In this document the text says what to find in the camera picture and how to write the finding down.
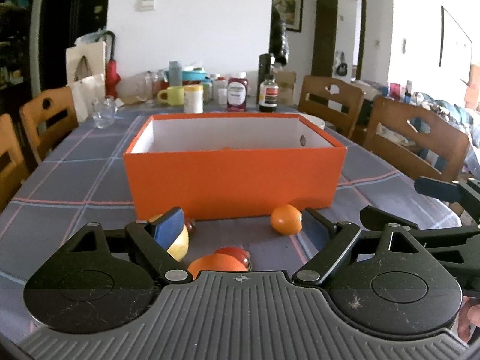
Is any red folded umbrella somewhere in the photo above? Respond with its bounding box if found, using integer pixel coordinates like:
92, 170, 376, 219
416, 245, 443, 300
101, 30, 121, 98

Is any yellow round fruit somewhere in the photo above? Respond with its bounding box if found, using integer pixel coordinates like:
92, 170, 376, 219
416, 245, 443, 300
167, 225, 190, 262

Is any orange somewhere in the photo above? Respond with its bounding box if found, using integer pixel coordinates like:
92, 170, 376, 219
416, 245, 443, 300
187, 254, 249, 279
271, 204, 303, 236

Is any grey tumbler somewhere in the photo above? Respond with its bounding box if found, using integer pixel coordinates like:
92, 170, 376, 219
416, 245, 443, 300
168, 61, 182, 88

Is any person's right hand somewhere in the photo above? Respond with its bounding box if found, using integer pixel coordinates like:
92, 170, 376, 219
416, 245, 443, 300
458, 295, 480, 346

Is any orange cardboard box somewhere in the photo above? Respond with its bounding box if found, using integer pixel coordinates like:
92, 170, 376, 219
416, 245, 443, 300
123, 112, 347, 221

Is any plaid blue-grey tablecloth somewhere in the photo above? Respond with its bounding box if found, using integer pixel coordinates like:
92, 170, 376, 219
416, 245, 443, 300
0, 101, 466, 346

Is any brown taped cardboard box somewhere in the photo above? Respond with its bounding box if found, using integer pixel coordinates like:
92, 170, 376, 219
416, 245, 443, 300
275, 70, 297, 104

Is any dark bottle with red label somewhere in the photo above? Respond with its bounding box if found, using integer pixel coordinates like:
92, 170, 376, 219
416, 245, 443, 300
259, 76, 279, 113

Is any red round fruit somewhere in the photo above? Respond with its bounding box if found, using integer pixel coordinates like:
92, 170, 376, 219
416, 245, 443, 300
214, 247, 251, 271

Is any black thermos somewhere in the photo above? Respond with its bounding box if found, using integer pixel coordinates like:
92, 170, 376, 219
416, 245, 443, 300
257, 54, 276, 105

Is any clear glass jar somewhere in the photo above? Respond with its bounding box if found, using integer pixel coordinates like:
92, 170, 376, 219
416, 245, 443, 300
144, 70, 160, 100
91, 97, 118, 129

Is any dark framed picture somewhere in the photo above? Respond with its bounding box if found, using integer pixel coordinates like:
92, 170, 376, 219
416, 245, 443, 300
273, 0, 304, 33

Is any dark wooden door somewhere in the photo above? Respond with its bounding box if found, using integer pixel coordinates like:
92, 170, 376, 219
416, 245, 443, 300
39, 0, 112, 94

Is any teal plastic container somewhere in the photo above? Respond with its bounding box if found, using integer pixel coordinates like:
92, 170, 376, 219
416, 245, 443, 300
181, 68, 211, 82

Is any dark display cabinet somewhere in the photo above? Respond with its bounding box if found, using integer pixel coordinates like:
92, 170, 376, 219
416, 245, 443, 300
0, 0, 38, 94

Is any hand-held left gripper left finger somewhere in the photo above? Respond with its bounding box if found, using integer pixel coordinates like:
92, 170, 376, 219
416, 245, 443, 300
64, 206, 194, 286

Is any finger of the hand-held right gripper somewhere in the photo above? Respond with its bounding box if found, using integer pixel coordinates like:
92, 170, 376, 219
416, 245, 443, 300
360, 205, 480, 250
414, 175, 480, 220

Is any wooden chair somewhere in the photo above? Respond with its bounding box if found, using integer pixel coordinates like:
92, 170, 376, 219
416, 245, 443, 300
299, 75, 366, 139
363, 95, 471, 216
0, 113, 31, 211
19, 86, 79, 164

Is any black framed wall board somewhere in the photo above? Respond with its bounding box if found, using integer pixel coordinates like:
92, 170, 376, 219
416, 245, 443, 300
440, 5, 473, 68

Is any purple supplement bottle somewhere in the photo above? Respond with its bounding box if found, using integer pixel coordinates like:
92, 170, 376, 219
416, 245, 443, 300
226, 77, 248, 112

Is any yellow-green mug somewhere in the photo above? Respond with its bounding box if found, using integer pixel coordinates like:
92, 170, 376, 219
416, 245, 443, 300
157, 86, 185, 106

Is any dark puffer jacket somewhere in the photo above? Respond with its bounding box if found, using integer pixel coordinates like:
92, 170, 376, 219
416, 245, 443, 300
270, 7, 290, 66

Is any black hanging bag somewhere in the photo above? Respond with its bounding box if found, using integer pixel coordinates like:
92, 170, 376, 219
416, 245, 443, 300
335, 50, 349, 76

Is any yellow white mug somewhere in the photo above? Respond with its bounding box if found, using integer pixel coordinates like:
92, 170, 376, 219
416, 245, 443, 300
184, 85, 204, 114

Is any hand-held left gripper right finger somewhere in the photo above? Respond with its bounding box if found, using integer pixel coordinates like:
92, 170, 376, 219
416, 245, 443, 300
291, 207, 431, 286

